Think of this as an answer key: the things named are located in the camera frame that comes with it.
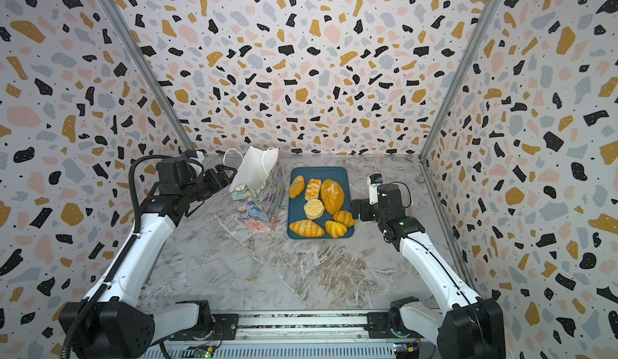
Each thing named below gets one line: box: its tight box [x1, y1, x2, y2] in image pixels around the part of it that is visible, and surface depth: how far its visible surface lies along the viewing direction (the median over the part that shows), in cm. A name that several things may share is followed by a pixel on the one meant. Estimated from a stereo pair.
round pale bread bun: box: [303, 198, 326, 220], surface depth 99 cm
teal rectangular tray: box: [287, 166, 355, 240], surface depth 102 cm
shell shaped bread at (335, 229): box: [324, 220, 348, 239], surface depth 92 cm
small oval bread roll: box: [288, 175, 305, 199], surface depth 107 cm
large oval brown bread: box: [320, 178, 346, 215], surface depth 102 cm
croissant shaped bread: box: [288, 218, 326, 238], surface depth 94 cm
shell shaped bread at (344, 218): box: [333, 210, 357, 228], surface depth 96 cm
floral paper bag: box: [228, 145, 285, 233], surface depth 87 cm
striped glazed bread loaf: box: [304, 177, 322, 202], surface depth 105 cm
